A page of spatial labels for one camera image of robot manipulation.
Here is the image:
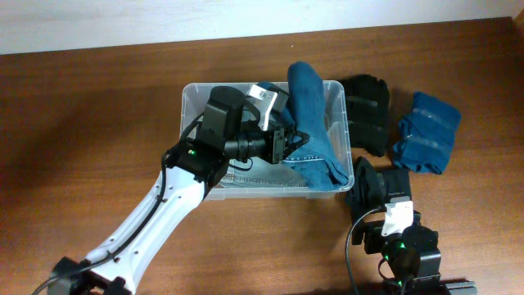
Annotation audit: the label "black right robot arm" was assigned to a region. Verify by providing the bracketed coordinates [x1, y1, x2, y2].
[345, 209, 478, 295]

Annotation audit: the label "black folded garment far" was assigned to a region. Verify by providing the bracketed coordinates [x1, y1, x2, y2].
[339, 74, 390, 157]

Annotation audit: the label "black folded garment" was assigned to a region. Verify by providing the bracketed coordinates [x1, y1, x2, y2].
[346, 157, 413, 220]
[339, 74, 390, 157]

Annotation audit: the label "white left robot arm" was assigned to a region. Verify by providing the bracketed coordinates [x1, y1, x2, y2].
[35, 84, 309, 294]

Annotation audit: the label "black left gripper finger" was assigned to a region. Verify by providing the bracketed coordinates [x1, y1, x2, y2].
[278, 110, 296, 135]
[282, 129, 309, 158]

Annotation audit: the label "clear plastic storage container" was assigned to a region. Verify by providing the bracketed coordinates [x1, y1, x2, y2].
[180, 80, 354, 201]

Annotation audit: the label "light blue jeans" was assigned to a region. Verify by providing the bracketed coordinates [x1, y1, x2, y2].
[219, 157, 306, 188]

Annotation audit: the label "dark blue jeans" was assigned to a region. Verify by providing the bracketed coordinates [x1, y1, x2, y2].
[282, 61, 349, 191]

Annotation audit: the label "black folded garment near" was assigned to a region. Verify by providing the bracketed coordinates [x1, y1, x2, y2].
[346, 157, 413, 220]

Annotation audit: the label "blue folded garment with tape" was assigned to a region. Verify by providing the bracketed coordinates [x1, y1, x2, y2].
[392, 92, 462, 175]

